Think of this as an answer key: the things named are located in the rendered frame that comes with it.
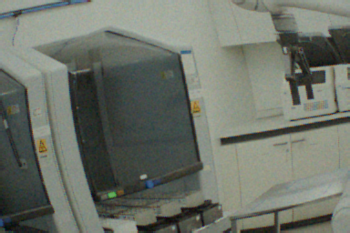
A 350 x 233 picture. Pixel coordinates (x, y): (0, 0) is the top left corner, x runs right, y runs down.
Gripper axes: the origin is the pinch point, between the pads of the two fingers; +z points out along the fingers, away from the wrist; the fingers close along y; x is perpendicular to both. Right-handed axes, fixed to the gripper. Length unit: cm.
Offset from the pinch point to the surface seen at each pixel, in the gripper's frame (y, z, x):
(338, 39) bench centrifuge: 248, -27, 58
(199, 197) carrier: 38, 35, 73
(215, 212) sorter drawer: 37, 42, 66
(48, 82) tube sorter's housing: -29, -19, 76
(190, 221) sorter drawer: 20, 41, 66
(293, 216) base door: 219, 107, 119
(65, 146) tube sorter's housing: -25, 3, 75
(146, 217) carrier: 6, 35, 73
